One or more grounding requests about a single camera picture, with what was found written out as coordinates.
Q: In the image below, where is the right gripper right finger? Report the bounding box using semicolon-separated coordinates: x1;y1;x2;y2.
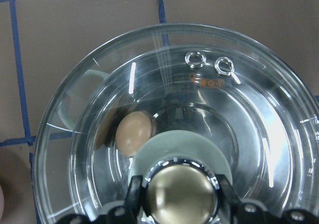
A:
215;174;241;209

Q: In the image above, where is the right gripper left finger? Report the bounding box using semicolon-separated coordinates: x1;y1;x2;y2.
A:
124;175;150;221

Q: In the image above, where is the brown egg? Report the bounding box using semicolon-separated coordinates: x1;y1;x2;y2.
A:
115;111;152;157

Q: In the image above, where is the glass pot lid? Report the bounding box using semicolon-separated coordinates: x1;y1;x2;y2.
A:
32;22;319;224

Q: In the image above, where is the mint green steel pot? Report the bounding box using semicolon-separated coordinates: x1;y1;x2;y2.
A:
57;43;319;224

